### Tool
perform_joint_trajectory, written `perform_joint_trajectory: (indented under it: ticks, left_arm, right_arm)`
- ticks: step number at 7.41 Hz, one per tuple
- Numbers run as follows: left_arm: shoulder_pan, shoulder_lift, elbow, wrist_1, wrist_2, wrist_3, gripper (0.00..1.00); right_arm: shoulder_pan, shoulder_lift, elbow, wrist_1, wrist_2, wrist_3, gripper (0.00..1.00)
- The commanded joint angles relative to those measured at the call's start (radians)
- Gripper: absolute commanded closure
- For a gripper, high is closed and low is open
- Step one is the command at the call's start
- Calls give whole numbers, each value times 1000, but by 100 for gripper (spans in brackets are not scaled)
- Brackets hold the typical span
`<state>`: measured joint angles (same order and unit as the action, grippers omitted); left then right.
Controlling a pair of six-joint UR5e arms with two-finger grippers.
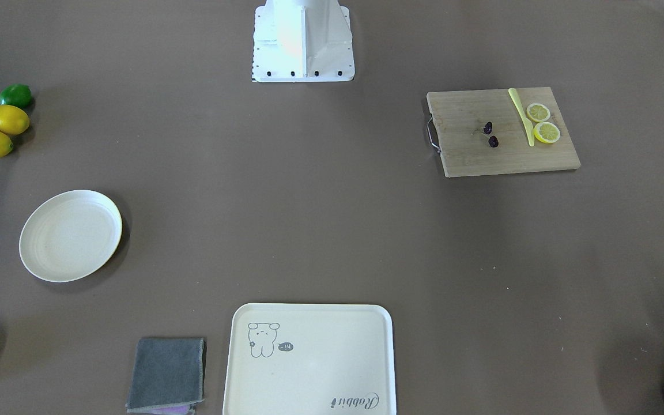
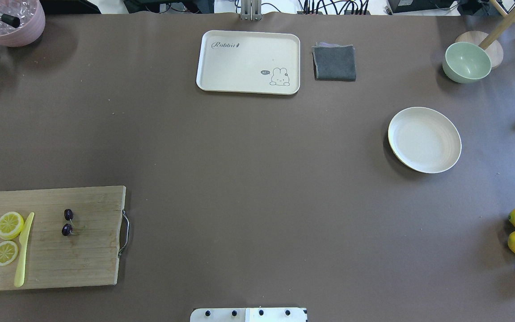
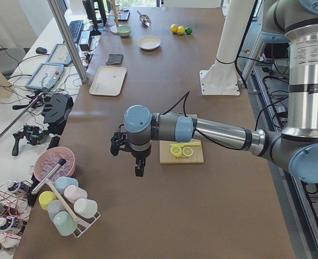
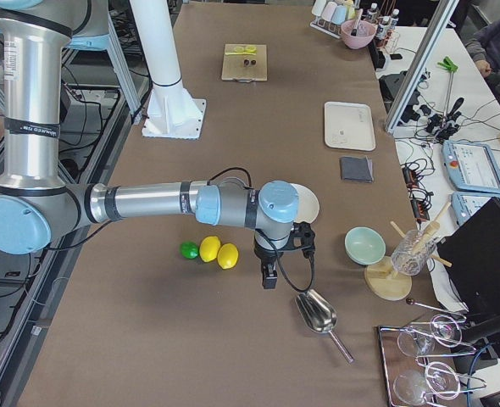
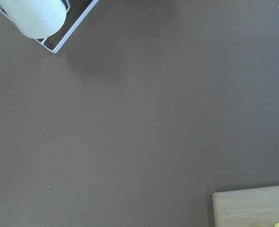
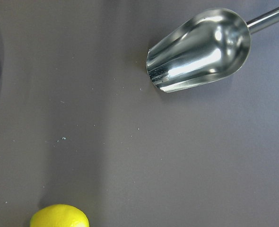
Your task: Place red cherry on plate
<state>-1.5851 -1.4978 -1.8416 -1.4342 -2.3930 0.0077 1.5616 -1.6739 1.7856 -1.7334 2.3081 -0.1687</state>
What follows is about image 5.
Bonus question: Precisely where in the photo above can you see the wooden cutting board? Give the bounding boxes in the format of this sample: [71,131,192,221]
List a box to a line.
[212,186,279,227]

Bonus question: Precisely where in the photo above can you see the white plastic cup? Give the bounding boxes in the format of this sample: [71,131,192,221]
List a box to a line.
[0,0,67,39]

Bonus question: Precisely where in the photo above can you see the white wire cup rack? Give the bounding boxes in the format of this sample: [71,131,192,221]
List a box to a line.
[0,0,98,53]

